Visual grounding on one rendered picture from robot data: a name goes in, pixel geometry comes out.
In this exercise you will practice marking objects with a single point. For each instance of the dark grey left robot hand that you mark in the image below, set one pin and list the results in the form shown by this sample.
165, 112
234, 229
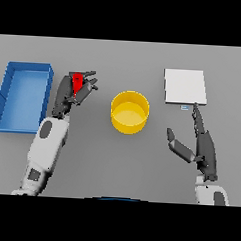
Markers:
64, 96

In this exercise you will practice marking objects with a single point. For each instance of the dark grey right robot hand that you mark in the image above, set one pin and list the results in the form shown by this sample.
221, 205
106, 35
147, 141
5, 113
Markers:
204, 147

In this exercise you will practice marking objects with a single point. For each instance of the red beaker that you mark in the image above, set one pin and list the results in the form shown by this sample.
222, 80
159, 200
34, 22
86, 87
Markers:
77, 80

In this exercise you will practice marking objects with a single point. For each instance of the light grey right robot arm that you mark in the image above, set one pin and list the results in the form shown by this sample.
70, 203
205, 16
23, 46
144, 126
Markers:
209, 193

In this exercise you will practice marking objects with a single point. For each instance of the pale square scale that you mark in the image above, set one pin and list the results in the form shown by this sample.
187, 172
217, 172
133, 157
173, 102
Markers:
185, 86

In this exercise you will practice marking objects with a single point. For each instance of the yellow bowl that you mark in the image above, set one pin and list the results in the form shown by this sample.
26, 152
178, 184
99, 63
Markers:
129, 117

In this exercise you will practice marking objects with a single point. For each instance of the blue tray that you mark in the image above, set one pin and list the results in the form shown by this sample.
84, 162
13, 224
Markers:
23, 97

